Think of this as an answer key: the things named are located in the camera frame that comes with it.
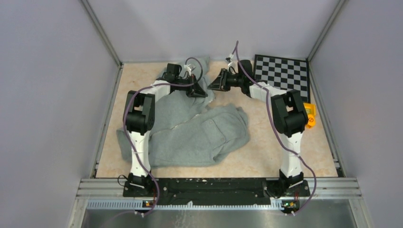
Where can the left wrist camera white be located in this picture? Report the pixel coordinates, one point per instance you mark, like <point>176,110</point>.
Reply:
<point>189,67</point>

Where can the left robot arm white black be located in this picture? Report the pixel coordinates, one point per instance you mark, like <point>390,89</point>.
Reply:
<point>139,119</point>

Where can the grey zip-up jacket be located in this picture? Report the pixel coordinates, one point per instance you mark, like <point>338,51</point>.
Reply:
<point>188,133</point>

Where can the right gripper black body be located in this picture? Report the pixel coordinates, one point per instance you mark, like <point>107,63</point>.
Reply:
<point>233,80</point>

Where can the black white checkerboard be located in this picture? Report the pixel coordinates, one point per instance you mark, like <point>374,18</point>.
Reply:
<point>284,73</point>

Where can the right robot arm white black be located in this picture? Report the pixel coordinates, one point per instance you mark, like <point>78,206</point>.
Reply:
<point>287,117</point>

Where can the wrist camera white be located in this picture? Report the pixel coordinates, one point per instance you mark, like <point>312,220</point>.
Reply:
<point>189,67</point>
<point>229,60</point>

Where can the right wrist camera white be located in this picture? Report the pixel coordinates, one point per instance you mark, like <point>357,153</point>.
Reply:
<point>229,60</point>

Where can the aluminium frame rail front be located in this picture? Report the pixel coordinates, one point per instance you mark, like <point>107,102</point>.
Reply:
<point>108,194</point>

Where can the yellow toy block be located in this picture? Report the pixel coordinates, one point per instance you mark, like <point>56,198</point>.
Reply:
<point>311,113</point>

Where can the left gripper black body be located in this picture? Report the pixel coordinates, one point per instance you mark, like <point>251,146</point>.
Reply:
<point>189,80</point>

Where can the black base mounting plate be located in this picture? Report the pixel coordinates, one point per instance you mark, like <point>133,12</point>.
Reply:
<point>225,191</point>

